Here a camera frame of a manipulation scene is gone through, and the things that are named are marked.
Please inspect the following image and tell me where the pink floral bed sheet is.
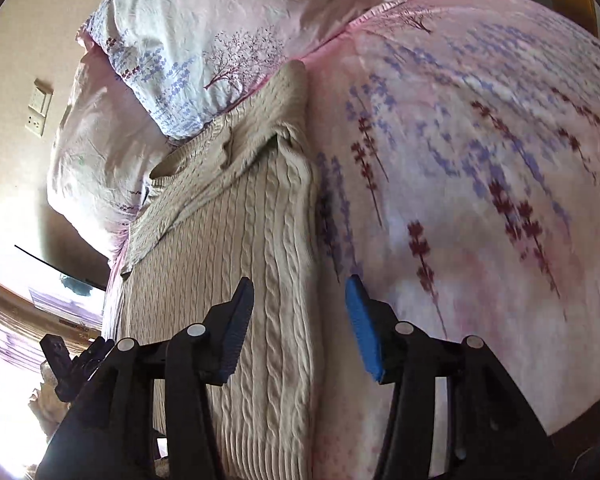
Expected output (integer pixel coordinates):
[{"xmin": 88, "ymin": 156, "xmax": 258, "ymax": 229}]
[{"xmin": 102, "ymin": 0, "xmax": 600, "ymax": 480}]

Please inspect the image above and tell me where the black flat screen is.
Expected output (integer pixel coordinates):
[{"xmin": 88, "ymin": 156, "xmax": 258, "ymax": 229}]
[{"xmin": 14, "ymin": 244, "xmax": 109, "ymax": 292}]

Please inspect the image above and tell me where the white wall socket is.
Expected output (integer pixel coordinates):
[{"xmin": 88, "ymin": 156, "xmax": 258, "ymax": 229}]
[{"xmin": 26, "ymin": 109, "xmax": 47, "ymax": 137}]

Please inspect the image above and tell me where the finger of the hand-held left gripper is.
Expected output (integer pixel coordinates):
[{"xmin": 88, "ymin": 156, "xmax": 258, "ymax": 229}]
[{"xmin": 39, "ymin": 334, "xmax": 113, "ymax": 404}]

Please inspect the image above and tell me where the pink floral pillow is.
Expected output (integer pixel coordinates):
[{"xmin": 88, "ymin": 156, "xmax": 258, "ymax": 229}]
[
  {"xmin": 47, "ymin": 50, "xmax": 177, "ymax": 262},
  {"xmin": 77, "ymin": 0, "xmax": 411, "ymax": 142}
]

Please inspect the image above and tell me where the beige cable-knit sweater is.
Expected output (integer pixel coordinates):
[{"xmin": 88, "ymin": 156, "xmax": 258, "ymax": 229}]
[{"xmin": 120, "ymin": 60, "xmax": 327, "ymax": 480}]

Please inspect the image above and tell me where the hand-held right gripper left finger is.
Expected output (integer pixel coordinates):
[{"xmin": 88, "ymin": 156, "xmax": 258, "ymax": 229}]
[{"xmin": 35, "ymin": 276, "xmax": 255, "ymax": 480}]

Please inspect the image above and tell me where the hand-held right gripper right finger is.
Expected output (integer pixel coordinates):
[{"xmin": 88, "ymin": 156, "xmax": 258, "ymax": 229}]
[{"xmin": 345, "ymin": 275, "xmax": 566, "ymax": 480}]

